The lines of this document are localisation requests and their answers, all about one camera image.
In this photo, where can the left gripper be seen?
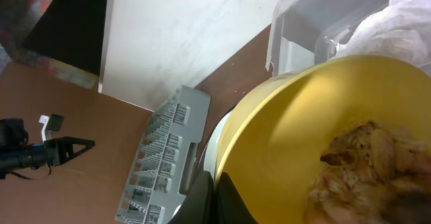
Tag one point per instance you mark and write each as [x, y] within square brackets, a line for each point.
[17, 154]

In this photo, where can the grey plate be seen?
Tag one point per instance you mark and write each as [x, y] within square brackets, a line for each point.
[210, 143]

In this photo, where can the yellow bowl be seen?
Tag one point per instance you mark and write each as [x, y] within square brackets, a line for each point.
[271, 144]

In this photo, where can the food scraps pile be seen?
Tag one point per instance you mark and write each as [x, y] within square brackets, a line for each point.
[371, 175]

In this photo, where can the white napkin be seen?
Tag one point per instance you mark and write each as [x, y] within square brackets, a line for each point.
[400, 31]

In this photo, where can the grey dishwasher rack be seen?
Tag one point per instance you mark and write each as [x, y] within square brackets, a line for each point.
[162, 168]

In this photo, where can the round black tray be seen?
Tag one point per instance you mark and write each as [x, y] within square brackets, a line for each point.
[228, 207]

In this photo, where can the clear plastic bin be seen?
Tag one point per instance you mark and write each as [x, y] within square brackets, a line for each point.
[305, 33]

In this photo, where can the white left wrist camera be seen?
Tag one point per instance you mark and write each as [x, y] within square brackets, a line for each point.
[50, 124]

